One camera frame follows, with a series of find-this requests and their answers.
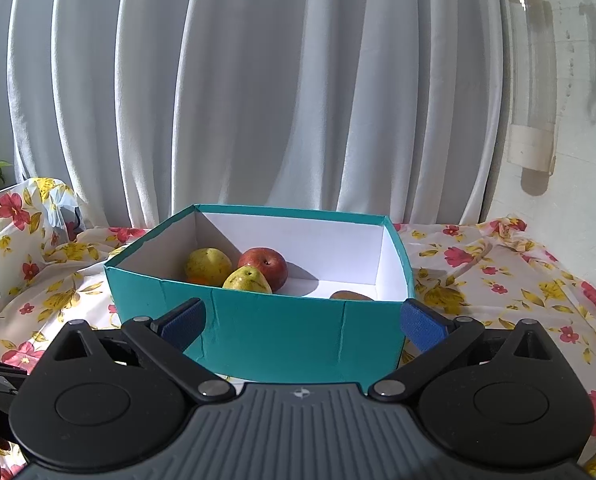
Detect yellow pear with marks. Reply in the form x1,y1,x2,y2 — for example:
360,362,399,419
222,266,272,294

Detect orange tangerine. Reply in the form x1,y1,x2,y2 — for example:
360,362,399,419
185,276,210,286

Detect yellow-green pear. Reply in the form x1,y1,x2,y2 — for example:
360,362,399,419
184,247,233,287

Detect white curtain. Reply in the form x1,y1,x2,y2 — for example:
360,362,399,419
0,0,503,226

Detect red apple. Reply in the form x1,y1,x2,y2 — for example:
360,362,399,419
238,247,288,292

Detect teal cardboard box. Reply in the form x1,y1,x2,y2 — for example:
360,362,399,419
105,204,413,386

